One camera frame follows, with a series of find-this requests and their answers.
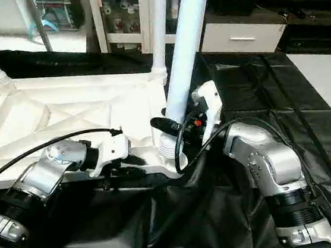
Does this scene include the white glass door cabinet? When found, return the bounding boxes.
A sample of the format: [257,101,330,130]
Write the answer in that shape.
[89,0,206,59]

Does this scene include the white plastic table top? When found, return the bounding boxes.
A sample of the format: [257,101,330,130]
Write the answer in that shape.
[0,60,191,199]

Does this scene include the colourful background box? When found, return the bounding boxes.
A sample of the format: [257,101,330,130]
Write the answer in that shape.
[23,0,87,39]

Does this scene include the black work surface mat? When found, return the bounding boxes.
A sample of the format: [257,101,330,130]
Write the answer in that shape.
[0,12,331,248]

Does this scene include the white drawer unit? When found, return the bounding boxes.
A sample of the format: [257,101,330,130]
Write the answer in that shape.
[198,15,289,62]

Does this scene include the white flat sheet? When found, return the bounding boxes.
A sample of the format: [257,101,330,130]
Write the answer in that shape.
[286,49,331,152]

